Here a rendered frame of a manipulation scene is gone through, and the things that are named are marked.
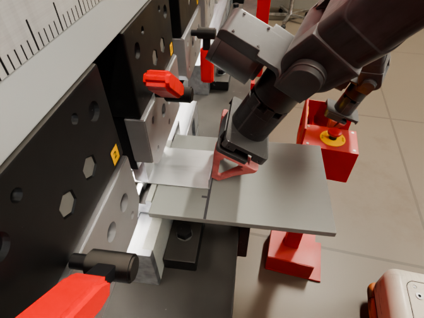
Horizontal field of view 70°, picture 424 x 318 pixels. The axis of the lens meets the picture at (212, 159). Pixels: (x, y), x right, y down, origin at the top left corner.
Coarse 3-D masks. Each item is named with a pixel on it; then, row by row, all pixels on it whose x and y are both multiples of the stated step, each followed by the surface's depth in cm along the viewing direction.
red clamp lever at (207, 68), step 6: (192, 30) 49; (198, 30) 48; (204, 30) 48; (210, 30) 48; (198, 36) 48; (204, 36) 48; (210, 36) 48; (204, 42) 49; (210, 42) 50; (204, 48) 50; (204, 54) 51; (204, 60) 51; (204, 66) 52; (210, 66) 52; (204, 72) 53; (210, 72) 53; (204, 78) 54; (210, 78) 53
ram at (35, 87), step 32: (128, 0) 25; (64, 32) 17; (96, 32) 20; (32, 64) 15; (64, 64) 17; (0, 96) 13; (32, 96) 15; (0, 128) 13; (32, 128) 15; (0, 160) 13
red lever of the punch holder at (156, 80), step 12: (156, 72) 25; (168, 72) 25; (144, 84) 25; (156, 84) 25; (168, 84) 25; (180, 84) 29; (156, 96) 33; (168, 96) 28; (180, 96) 32; (192, 96) 33
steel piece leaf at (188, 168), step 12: (168, 156) 51; (180, 156) 51; (192, 156) 51; (204, 156) 51; (156, 168) 49; (168, 168) 49; (180, 168) 49; (192, 168) 49; (204, 168) 49; (156, 180) 48; (168, 180) 48; (180, 180) 48; (192, 180) 47; (204, 180) 47
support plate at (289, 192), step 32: (224, 160) 51; (288, 160) 51; (320, 160) 51; (160, 192) 46; (192, 192) 46; (224, 192) 46; (256, 192) 46; (288, 192) 46; (320, 192) 46; (224, 224) 43; (256, 224) 42; (288, 224) 42; (320, 224) 42
